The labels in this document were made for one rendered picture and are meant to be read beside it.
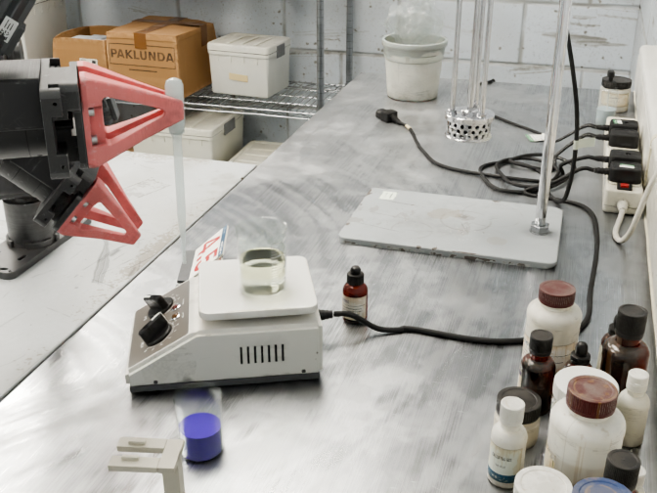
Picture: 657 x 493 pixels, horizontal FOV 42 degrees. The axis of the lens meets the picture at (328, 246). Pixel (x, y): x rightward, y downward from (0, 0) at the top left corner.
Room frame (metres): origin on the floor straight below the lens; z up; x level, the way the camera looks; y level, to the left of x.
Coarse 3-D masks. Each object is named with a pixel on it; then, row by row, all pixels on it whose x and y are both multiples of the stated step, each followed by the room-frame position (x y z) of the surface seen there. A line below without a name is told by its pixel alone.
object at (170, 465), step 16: (128, 448) 0.48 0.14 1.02; (144, 448) 0.48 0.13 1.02; (160, 448) 0.48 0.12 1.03; (176, 448) 0.48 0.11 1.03; (112, 464) 0.46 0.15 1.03; (128, 464) 0.46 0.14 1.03; (144, 464) 0.46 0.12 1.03; (160, 464) 0.46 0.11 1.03; (176, 464) 0.46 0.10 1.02; (176, 480) 0.47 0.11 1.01
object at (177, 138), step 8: (176, 136) 0.63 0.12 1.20; (176, 144) 0.63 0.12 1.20; (176, 152) 0.63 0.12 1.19; (176, 160) 0.63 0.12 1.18; (176, 168) 0.63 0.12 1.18; (176, 176) 0.63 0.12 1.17; (176, 184) 0.63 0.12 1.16; (184, 184) 0.63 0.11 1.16; (176, 192) 0.63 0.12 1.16; (184, 192) 0.63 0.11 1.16; (176, 200) 0.63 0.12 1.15; (184, 200) 0.63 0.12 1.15; (184, 208) 0.63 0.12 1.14; (184, 216) 0.63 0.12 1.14; (184, 224) 0.63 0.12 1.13; (184, 232) 0.63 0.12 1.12; (184, 240) 0.63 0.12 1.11; (184, 248) 0.63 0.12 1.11; (184, 256) 0.63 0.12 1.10
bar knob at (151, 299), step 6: (150, 294) 0.82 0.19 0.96; (156, 294) 0.81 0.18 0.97; (144, 300) 0.82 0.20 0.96; (150, 300) 0.81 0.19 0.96; (156, 300) 0.80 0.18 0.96; (162, 300) 0.80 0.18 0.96; (168, 300) 0.81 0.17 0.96; (150, 306) 0.81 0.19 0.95; (156, 306) 0.81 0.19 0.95; (162, 306) 0.80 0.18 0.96; (168, 306) 0.80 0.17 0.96; (150, 312) 0.81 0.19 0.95; (156, 312) 0.80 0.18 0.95; (162, 312) 0.80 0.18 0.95; (150, 318) 0.80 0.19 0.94
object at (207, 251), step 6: (216, 234) 1.05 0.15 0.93; (210, 240) 1.04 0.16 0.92; (216, 240) 1.03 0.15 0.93; (204, 246) 1.04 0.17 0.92; (210, 246) 1.02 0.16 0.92; (216, 246) 1.00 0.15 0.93; (198, 252) 1.03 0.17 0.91; (204, 252) 1.01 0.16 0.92; (210, 252) 1.00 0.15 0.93; (216, 252) 0.98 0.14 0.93; (198, 258) 1.01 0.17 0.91; (204, 258) 0.99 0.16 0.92; (210, 258) 0.98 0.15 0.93; (198, 264) 0.99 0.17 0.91; (192, 276) 0.97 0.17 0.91
